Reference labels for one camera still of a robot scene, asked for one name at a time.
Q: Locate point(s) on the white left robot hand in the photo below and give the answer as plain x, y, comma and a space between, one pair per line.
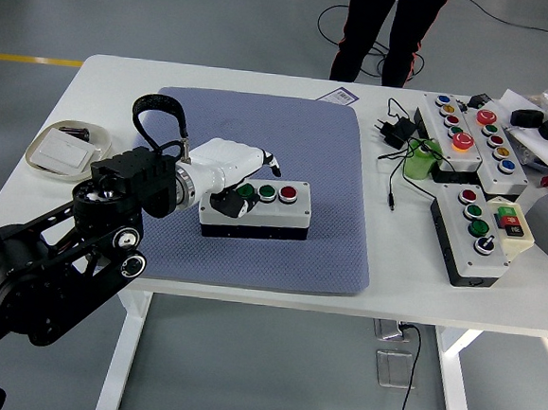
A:
225, 158

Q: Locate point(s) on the four-button control box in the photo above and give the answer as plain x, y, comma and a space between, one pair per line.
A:
277, 219

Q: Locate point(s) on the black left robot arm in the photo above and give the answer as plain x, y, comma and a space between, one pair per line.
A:
129, 179

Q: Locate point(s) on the five-button box with red mushroom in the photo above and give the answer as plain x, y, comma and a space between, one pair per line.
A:
513, 181
435, 120

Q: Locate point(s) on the four-button box with selector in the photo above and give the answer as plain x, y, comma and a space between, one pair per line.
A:
460, 248

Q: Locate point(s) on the blue-grey textured mat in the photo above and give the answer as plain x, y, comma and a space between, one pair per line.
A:
307, 146

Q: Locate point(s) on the purple-edged barcode label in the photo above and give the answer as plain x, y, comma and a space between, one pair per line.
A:
340, 96

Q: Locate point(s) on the dark metal bolt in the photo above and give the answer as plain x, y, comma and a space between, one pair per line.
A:
75, 131

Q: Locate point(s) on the person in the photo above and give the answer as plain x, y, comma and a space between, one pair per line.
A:
363, 31

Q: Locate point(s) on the beige shallow tray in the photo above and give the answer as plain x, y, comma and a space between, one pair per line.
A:
37, 167

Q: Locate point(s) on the green plastic cylinder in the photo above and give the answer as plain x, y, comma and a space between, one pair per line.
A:
417, 166

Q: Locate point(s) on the white table leg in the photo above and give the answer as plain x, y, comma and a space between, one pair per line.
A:
123, 345
458, 395

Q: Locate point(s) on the yellow floor tape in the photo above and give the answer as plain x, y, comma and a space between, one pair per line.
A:
29, 59

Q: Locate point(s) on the silver floor outlet box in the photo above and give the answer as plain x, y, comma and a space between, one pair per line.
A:
387, 330

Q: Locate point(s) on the small black connector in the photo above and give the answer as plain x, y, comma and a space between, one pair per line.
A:
479, 101

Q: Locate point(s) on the silver floor cover plate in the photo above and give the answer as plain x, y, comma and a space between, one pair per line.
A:
394, 369

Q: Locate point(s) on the white wall switch plate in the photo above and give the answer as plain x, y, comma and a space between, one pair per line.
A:
64, 150

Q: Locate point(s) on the beige rocker switch box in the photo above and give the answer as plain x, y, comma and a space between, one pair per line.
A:
520, 243

